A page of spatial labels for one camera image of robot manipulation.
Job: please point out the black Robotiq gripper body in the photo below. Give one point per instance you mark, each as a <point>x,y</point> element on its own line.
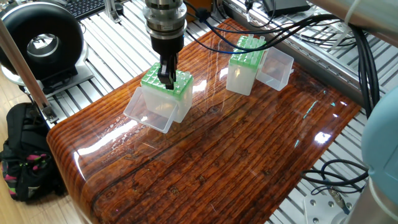
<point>166,46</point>

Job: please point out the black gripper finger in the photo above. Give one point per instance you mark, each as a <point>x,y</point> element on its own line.
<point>171,74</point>
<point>161,73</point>

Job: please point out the clear pipette box green rack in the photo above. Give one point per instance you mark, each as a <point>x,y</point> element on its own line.
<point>165,96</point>
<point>245,71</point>

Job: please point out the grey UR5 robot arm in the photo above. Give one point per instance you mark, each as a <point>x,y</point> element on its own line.
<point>165,15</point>

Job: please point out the cardboard box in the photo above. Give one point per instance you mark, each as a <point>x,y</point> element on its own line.
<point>199,5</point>

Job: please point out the black keyboard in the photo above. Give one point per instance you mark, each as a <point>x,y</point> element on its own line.
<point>84,7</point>

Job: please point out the brown wooden pole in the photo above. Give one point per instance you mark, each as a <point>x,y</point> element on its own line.
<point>25,74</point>

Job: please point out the black backpack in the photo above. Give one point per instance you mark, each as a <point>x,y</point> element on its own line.
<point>28,155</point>

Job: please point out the silver metal bracket post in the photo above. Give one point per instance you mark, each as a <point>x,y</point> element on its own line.
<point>114,9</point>

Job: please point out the white perforated base plate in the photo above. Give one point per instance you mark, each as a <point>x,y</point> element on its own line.
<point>329,213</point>

